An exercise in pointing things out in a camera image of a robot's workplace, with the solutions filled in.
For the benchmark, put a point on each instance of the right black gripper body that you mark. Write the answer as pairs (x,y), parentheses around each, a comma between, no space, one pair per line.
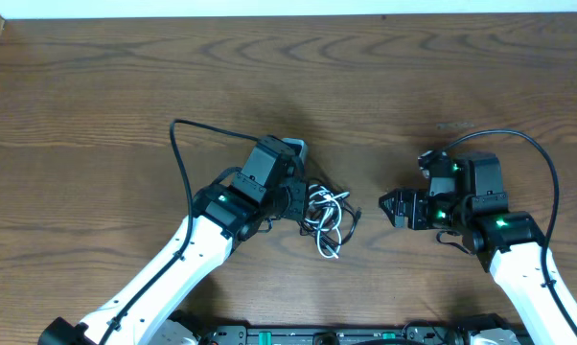
(410,211)

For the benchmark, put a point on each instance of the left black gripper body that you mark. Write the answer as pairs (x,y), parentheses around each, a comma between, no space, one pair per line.
(295,200)

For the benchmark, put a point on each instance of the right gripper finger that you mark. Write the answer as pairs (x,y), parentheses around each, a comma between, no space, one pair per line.
(401,192)
(394,208)

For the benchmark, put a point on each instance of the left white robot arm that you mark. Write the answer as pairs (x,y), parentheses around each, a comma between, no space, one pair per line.
(268,187)

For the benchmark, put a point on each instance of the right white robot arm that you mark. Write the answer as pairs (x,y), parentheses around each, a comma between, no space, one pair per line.
(465,197)

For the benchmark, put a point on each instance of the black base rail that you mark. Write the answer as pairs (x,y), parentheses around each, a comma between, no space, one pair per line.
(483,329)

